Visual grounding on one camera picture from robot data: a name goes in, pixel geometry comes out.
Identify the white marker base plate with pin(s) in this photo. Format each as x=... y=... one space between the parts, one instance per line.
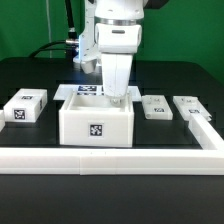
x=65 y=89

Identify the white cabinet door panel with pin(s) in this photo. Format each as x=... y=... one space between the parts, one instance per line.
x=188 y=105
x=156 y=107

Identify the small white block left edge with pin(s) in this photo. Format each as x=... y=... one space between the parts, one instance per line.
x=2 y=120

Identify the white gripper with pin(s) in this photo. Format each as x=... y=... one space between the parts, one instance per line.
x=117 y=45

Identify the white cabinet top block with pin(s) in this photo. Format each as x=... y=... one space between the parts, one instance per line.
x=25 y=106

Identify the white L-shaped boundary fence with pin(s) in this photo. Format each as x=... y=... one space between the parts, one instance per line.
x=207 y=160

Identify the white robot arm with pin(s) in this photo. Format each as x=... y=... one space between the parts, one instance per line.
x=109 y=12

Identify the white cabinet body box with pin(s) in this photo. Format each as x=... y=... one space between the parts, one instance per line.
x=93 y=120

